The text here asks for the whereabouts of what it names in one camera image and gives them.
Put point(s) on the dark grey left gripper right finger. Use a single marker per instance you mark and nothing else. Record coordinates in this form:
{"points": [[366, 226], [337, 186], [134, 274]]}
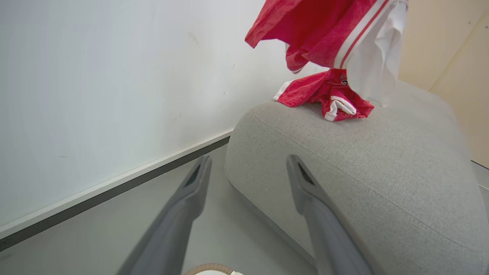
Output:
{"points": [[328, 233]]}

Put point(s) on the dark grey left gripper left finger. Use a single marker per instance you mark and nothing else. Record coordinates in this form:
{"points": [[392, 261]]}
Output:
{"points": [[172, 229]]}

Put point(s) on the white cloth garment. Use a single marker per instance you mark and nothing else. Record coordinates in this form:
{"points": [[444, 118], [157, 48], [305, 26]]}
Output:
{"points": [[378, 61]]}

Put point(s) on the red jersey with white stripes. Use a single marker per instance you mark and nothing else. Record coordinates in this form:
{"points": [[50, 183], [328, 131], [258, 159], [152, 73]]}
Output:
{"points": [[317, 38]]}

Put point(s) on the white laundry basket brown rim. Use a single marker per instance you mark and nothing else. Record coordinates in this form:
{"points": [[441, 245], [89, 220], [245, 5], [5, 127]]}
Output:
{"points": [[210, 269]]}

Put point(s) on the grey fabric sofa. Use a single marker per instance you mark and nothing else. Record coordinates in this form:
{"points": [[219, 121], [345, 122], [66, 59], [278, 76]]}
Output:
{"points": [[374, 175]]}

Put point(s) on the white and black baseboard strip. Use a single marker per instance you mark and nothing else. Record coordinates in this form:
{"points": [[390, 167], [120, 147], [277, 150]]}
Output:
{"points": [[95, 194]]}

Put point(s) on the beige wooden door panel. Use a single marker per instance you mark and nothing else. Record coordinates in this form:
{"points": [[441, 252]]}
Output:
{"points": [[458, 57]]}

